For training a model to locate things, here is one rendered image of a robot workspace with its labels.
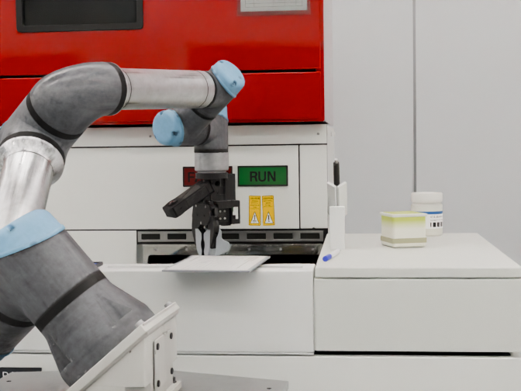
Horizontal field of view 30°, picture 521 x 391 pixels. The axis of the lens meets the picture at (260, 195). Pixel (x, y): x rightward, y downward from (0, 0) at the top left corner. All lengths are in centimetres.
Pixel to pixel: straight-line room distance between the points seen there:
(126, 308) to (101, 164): 104
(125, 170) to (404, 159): 165
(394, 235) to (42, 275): 84
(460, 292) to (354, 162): 212
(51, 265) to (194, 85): 67
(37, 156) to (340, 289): 56
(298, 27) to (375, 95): 155
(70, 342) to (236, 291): 43
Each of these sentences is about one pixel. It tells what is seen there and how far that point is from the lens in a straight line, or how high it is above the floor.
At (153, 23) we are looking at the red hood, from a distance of 227.
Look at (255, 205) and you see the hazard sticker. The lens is 227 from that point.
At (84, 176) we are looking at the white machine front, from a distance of 235.
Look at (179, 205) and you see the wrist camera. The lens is 209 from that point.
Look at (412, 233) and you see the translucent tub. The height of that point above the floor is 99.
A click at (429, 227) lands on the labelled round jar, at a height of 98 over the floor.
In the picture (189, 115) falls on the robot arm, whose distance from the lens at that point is 201.
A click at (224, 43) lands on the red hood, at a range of 224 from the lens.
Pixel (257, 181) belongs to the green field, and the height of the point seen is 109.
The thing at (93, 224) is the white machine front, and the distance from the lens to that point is 235.
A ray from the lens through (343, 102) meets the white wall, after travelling 375.
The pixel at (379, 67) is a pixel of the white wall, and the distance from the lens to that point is 375.
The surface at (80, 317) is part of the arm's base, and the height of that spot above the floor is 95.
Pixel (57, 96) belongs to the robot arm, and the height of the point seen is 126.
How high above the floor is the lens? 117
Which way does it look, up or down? 3 degrees down
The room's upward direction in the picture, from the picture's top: 1 degrees counter-clockwise
